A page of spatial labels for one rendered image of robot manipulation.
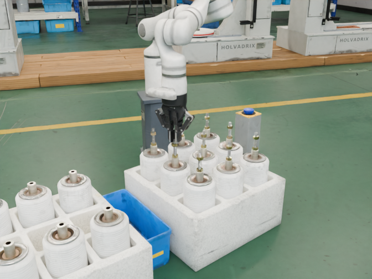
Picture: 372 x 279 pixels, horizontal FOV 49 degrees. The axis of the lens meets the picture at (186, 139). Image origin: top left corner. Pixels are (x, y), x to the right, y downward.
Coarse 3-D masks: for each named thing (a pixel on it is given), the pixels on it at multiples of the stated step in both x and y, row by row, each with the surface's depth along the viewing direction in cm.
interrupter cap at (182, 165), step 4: (180, 160) 130; (164, 164) 128; (168, 164) 128; (180, 164) 128; (184, 164) 128; (164, 168) 126; (168, 168) 125; (172, 168) 125; (176, 168) 125; (180, 168) 125; (184, 168) 125
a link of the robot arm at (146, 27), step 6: (168, 12) 151; (150, 18) 161; (156, 18) 158; (162, 18) 154; (168, 18) 150; (144, 24) 164; (150, 24) 161; (138, 30) 168; (144, 30) 164; (150, 30) 162; (144, 36) 166; (150, 36) 164
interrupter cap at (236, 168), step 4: (220, 164) 128; (224, 164) 128; (232, 164) 128; (236, 164) 128; (216, 168) 125; (220, 168) 125; (224, 168) 126; (232, 168) 126; (236, 168) 125; (240, 168) 125; (220, 172) 124; (224, 172) 123; (228, 172) 123; (232, 172) 123; (236, 172) 123
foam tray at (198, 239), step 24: (144, 192) 132; (264, 192) 129; (168, 216) 124; (192, 216) 114; (216, 216) 117; (240, 216) 125; (264, 216) 133; (192, 240) 116; (216, 240) 121; (240, 240) 129; (192, 264) 120
